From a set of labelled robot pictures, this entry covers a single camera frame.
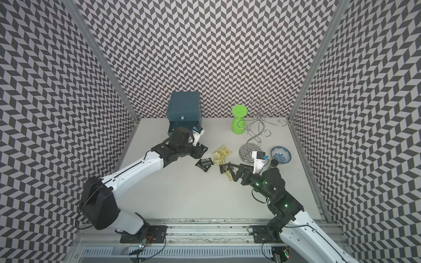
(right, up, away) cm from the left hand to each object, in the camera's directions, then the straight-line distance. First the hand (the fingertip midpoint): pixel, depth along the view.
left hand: (201, 147), depth 83 cm
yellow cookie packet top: (+13, -4, +19) cm, 23 cm away
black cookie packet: (+12, -13, +11) cm, 21 cm away
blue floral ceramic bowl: (+47, -6, +16) cm, 50 cm away
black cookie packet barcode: (+1, -11, +10) cm, 15 cm away
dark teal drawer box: (-13, +21, +16) cm, 30 cm away
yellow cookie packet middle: (+9, -8, +14) cm, 19 cm away
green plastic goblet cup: (+19, +12, +2) cm, 23 cm away
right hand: (+15, -9, -13) cm, 21 cm away
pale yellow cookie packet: (+14, -16, +8) cm, 23 cm away
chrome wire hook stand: (+26, +11, -5) cm, 29 cm away
